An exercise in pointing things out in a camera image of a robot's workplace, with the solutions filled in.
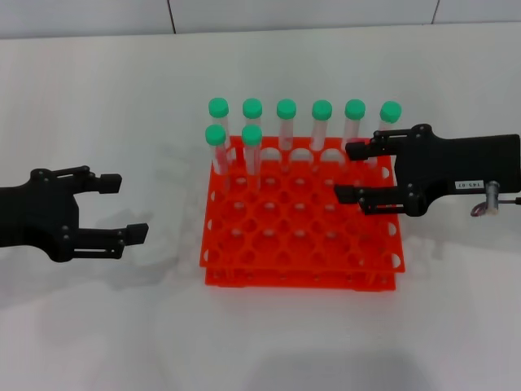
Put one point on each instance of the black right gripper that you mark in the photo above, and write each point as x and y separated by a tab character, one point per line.
456	163

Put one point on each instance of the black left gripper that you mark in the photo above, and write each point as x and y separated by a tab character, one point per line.
36	212

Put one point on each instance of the green-capped clear test tube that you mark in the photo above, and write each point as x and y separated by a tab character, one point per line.
286	108
321	109
252	108
390	111
355	108
251	134
218	106
215	134

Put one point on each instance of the orange test tube rack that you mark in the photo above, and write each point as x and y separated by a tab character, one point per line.
301	236

